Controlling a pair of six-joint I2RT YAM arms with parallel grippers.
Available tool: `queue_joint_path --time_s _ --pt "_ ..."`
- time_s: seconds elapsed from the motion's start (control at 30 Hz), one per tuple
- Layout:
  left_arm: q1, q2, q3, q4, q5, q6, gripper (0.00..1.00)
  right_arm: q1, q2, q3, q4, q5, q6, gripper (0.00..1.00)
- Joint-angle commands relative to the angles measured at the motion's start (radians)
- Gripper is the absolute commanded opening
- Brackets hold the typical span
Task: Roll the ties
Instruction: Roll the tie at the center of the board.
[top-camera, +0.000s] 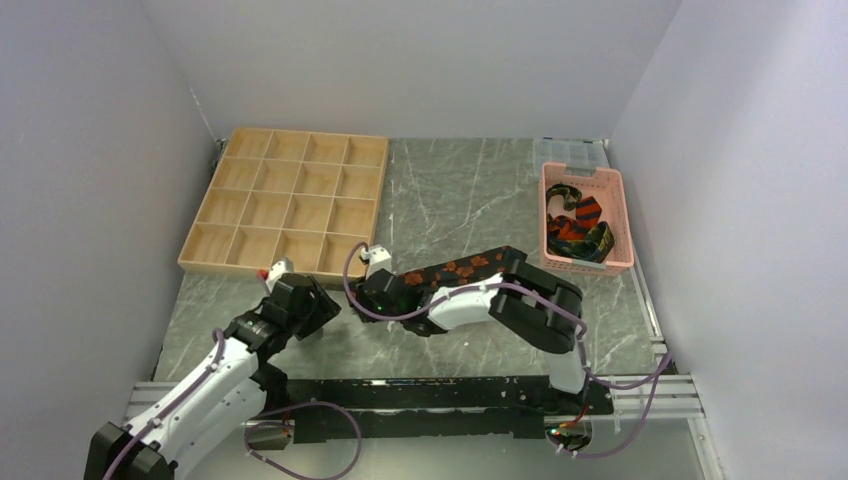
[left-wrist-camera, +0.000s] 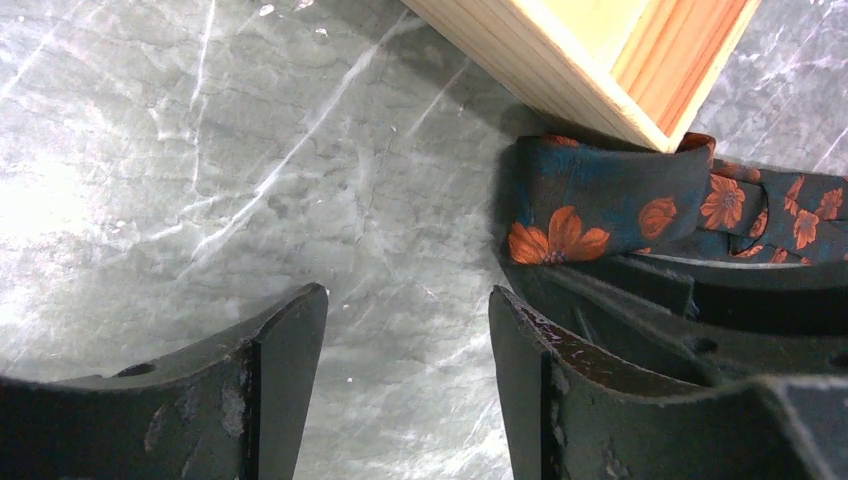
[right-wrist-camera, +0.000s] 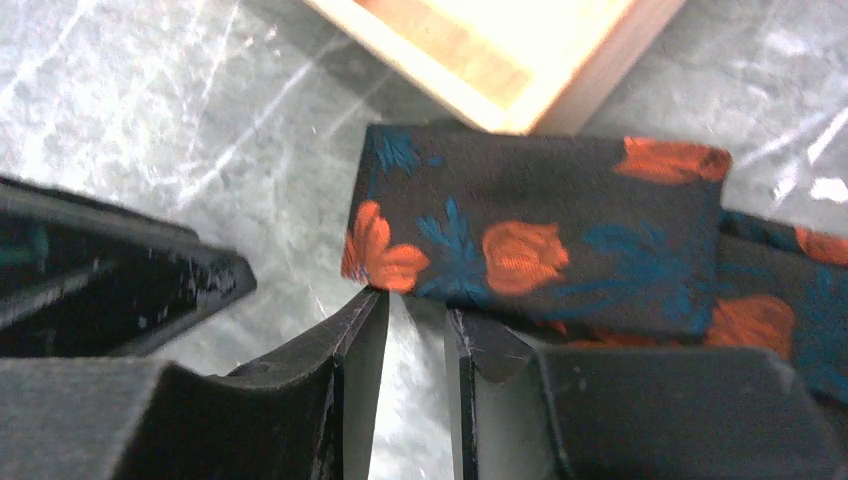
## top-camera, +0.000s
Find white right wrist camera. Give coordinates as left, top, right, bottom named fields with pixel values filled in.
left=359, top=245, right=392, bottom=277

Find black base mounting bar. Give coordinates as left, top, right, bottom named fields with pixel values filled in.
left=257, top=375, right=614, bottom=444

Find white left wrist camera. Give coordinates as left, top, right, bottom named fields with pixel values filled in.
left=257, top=257, right=294, bottom=295

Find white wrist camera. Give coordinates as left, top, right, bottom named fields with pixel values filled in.
left=359, top=245, right=392, bottom=277
left=257, top=257, right=294, bottom=295

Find black tie orange flowers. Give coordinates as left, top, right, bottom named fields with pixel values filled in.
left=400, top=245, right=528, bottom=291

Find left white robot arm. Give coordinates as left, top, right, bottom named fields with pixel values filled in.
left=84, top=273, right=341, bottom=479

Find wooden compartment tray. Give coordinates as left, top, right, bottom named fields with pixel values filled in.
left=178, top=127, right=390, bottom=285

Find aluminium frame rail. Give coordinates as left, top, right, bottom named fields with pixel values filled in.
left=123, top=375, right=706, bottom=420

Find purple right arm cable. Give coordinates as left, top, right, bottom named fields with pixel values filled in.
left=342, top=241, right=674, bottom=460

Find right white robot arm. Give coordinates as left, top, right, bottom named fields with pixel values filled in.
left=348, top=259, right=590, bottom=415

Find red striped tie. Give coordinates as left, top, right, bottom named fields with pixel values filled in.
left=546, top=196, right=603, bottom=260

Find clear plastic organizer box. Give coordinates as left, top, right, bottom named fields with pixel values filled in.
left=532, top=137, right=609, bottom=178

